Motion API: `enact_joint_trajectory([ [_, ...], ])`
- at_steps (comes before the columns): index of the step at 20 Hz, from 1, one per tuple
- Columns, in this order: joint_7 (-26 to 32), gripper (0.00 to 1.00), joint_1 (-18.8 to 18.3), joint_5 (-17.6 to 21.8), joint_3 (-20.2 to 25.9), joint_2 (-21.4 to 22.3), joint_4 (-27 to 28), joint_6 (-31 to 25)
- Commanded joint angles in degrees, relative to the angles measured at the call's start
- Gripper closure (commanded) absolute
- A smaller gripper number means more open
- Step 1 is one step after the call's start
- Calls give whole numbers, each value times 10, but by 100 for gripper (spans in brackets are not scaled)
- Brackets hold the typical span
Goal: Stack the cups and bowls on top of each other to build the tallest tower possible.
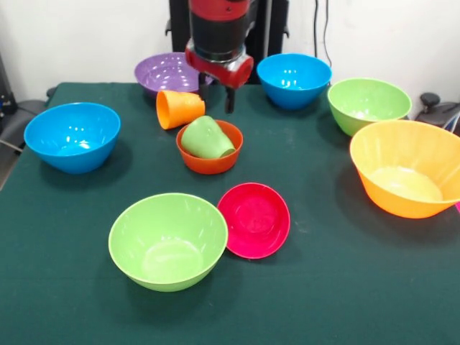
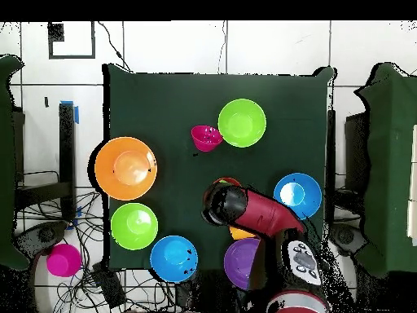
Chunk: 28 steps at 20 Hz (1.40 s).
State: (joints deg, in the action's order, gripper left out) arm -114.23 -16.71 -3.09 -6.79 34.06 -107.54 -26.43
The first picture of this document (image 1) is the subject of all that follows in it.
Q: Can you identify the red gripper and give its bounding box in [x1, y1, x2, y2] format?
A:
[184, 39, 255, 115]

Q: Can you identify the orange plastic cup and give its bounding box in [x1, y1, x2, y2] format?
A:
[155, 90, 206, 131]

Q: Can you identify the green plastic cup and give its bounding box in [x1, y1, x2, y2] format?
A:
[180, 115, 236, 160]

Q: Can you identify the purple plastic bowl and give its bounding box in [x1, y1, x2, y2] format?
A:
[134, 52, 216, 98]

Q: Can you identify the red-orange plastic bowl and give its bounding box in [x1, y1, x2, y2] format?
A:
[175, 119, 244, 175]

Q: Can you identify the blue plastic bowl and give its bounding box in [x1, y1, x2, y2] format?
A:
[23, 102, 121, 175]
[256, 52, 333, 111]

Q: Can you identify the pink plastic bowl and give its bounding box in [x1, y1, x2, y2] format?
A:
[216, 182, 291, 260]

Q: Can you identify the green plastic bowl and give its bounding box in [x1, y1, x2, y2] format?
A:
[327, 77, 413, 137]
[108, 193, 229, 293]

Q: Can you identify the large orange plastic bowl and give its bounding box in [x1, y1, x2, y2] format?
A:
[350, 119, 460, 219]

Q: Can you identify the dark grey chair base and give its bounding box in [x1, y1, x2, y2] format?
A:
[415, 92, 460, 136]
[0, 98, 47, 152]

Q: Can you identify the dark green table cloth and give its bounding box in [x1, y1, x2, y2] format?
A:
[0, 82, 460, 345]

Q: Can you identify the black wall cable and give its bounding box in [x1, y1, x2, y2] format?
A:
[323, 0, 334, 69]
[313, 0, 321, 58]

